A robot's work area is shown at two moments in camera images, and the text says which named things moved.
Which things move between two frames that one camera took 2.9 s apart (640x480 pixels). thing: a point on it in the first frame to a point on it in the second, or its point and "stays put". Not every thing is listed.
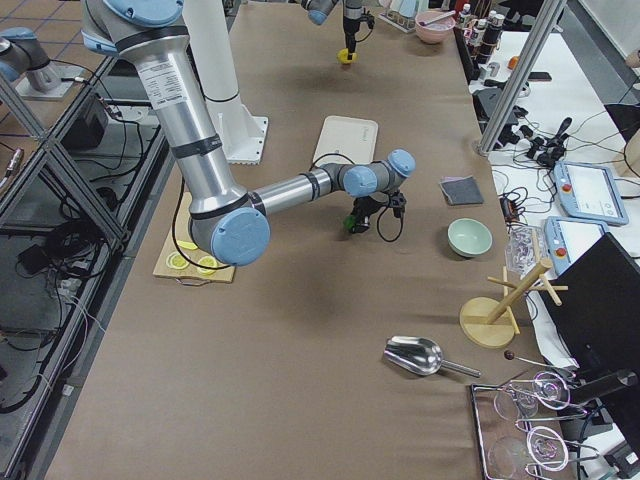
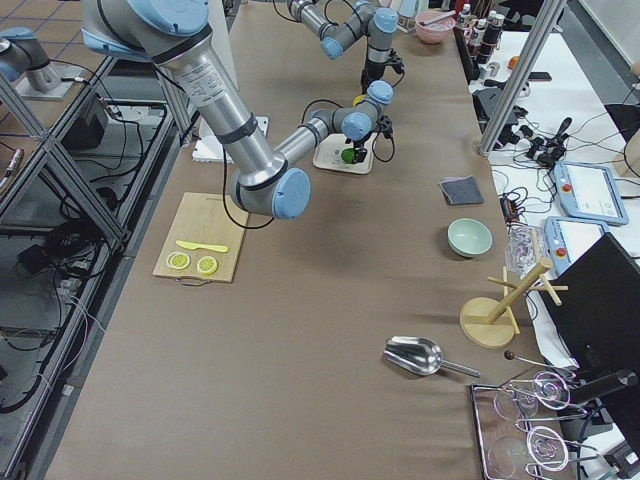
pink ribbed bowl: [434, 26] stays put
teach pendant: [567, 239] stays put
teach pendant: [590, 192] stays put
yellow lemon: [342, 56] to [357, 99]
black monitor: [599, 322] stays put
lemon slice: [176, 261] stays put
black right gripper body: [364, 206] to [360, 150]
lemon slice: [207, 261] stays put
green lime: [349, 221] to [348, 155]
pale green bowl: [468, 237] stays put
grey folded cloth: [461, 190] stays put
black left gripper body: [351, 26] to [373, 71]
